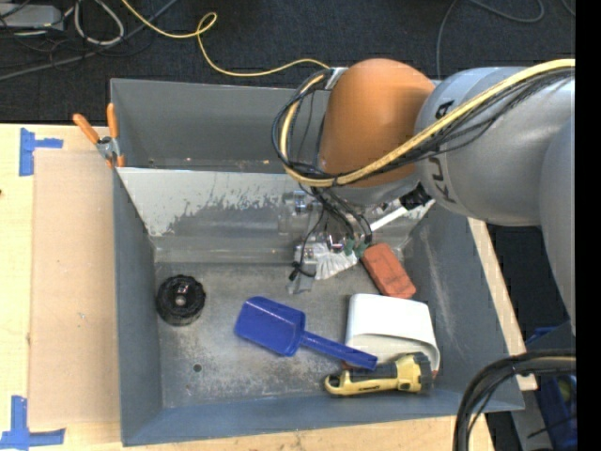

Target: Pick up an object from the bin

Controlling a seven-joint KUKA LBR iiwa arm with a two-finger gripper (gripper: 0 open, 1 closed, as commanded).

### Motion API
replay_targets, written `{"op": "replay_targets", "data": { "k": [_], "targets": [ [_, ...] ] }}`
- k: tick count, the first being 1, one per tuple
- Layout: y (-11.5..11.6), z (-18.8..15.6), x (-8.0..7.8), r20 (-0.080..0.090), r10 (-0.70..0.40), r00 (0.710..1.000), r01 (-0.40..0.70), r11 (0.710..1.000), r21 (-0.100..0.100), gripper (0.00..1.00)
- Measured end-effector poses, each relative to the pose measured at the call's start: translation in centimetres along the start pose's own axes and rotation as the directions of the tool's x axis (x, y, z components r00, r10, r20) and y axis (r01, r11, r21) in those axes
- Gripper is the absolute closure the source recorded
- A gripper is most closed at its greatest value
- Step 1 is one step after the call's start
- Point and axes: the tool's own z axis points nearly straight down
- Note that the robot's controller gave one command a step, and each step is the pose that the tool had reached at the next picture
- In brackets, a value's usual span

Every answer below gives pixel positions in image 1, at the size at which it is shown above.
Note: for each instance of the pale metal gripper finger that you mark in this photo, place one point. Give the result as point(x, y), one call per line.
point(304, 270)

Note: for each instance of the white ridged fan-shaped object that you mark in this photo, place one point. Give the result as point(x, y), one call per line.
point(335, 266)

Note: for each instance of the blue plastic scoop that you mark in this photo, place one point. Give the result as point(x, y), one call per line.
point(272, 322)

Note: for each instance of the red-brown flat block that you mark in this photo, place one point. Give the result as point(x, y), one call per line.
point(387, 270)

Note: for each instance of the white plastic container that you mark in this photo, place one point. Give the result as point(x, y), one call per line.
point(389, 322)

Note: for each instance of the grey metal bin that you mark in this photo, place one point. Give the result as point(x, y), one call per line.
point(235, 346)

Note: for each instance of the black round ribbed cap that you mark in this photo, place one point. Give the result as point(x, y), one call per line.
point(180, 300)

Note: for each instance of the yellow and black flashlight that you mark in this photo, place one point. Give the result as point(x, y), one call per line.
point(399, 376)

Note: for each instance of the brown cardboard board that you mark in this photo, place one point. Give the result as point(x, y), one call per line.
point(70, 275)

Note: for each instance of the black cylinder on white bracket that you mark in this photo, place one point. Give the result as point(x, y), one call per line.
point(415, 200)

